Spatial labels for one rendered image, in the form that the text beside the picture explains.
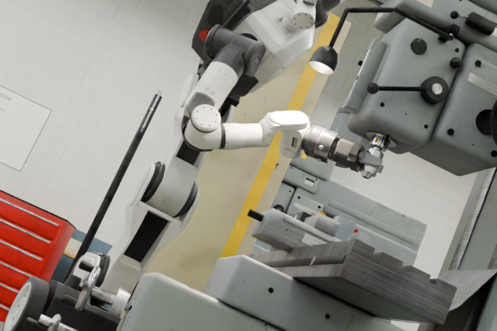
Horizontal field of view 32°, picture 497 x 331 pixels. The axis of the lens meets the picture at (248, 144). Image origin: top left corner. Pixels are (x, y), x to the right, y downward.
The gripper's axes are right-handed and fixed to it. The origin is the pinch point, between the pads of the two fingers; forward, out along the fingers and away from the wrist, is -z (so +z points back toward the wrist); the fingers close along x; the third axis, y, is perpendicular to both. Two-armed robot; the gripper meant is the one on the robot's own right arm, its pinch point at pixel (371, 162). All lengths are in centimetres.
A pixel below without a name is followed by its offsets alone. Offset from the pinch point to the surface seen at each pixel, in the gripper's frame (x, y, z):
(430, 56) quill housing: -8.7, -30.5, -4.6
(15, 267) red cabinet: 362, 76, 280
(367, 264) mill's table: -53, 34, -17
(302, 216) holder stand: 39.0, 13.8, 20.7
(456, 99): -5.9, -22.6, -14.9
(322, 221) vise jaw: -7.8, 21.1, 4.2
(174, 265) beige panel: 147, 38, 91
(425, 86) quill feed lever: -10.8, -21.4, -6.9
